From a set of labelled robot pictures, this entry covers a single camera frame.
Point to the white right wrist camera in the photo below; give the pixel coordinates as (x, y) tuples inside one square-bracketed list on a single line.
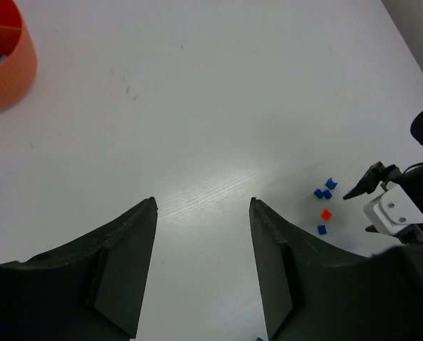
[(393, 212)]

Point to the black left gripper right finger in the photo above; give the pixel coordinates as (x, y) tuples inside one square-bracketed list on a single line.
[(312, 290)]

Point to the orange divided round container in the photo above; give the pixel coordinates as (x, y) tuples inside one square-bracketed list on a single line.
[(17, 72)]

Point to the small blue lego tile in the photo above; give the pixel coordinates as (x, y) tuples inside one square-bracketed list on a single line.
[(331, 184)]

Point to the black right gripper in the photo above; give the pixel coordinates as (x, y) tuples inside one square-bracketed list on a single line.
[(410, 180)]

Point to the small blue lego piece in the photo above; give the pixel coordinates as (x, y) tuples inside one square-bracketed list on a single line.
[(327, 194), (318, 193)]

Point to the small orange lego piece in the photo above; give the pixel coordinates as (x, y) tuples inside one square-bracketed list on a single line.
[(326, 215)]

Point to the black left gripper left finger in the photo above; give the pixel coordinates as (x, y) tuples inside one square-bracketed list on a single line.
[(91, 288)]

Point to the small blue lego stud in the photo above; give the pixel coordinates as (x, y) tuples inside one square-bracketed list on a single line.
[(322, 229)]

